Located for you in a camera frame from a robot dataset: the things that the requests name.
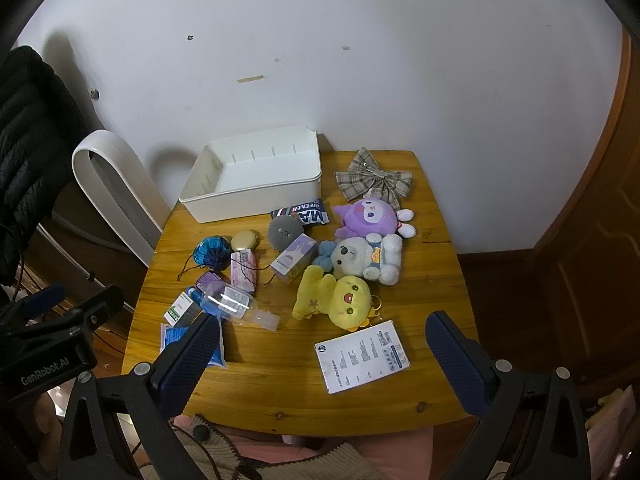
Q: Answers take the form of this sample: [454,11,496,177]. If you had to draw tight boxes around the purple plush toy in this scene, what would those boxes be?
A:
[332,197,417,241]

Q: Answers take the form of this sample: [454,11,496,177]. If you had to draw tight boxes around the white plastic storage box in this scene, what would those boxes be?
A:
[178,124,322,224]

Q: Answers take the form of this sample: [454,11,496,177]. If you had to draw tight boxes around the pink tissue pack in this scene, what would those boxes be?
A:
[229,251,259,295]

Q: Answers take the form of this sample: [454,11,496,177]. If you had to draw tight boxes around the gold round case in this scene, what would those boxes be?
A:
[230,230,260,252]

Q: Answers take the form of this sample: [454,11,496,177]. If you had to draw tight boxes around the small purple case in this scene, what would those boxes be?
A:
[195,270,223,293]

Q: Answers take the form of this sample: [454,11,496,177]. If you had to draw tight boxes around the blue and white packet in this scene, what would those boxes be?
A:
[160,322,228,370]

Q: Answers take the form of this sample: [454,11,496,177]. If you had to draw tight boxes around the blue drawstring pouch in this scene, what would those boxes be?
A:
[177,236,232,281]

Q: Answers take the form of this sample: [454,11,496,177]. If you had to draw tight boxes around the yellow plush toy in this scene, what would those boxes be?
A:
[291,265,383,332]

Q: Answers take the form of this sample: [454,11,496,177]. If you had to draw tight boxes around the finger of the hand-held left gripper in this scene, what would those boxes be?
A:
[69,284,125,335]
[19,283,67,319]

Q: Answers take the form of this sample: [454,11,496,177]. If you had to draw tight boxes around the small blue bottle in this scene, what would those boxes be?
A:
[186,286,211,313]

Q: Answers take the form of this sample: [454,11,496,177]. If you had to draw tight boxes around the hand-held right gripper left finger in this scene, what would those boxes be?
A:
[57,311,223,480]

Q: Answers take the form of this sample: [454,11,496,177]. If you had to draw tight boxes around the white cable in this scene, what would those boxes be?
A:
[37,222,136,311]

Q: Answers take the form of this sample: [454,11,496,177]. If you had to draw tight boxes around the green and white medicine box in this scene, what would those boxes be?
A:
[164,294,201,326]

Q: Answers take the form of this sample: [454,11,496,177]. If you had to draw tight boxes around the white bear plush toy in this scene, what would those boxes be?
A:
[312,234,404,286]

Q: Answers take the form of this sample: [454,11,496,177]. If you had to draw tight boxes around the white curved chair back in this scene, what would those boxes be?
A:
[71,130,173,268]

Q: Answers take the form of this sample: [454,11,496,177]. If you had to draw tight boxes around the purple and white carton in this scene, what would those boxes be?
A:
[270,234,319,287]

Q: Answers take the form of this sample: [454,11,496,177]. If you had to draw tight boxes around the clear plastic bottle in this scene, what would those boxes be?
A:
[202,280,281,333]

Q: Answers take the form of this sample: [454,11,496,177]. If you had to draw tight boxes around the blue white carton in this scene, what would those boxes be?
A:
[314,319,412,395]

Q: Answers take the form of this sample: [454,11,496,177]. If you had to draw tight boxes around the black puffer jacket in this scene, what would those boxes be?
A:
[0,45,88,286]

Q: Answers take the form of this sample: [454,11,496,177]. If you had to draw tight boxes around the plaid fabric bow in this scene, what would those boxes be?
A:
[334,147,415,211]

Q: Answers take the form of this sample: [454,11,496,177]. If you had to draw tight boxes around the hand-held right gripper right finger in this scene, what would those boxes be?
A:
[425,310,588,480]

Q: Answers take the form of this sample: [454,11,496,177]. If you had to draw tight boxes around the person's pink pants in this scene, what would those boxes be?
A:
[215,420,476,480]

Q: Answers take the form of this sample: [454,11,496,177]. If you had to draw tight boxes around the grey round plush toy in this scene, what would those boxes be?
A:
[267,215,306,251]

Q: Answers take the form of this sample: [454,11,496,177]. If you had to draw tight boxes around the wooden door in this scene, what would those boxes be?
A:
[532,25,640,396]

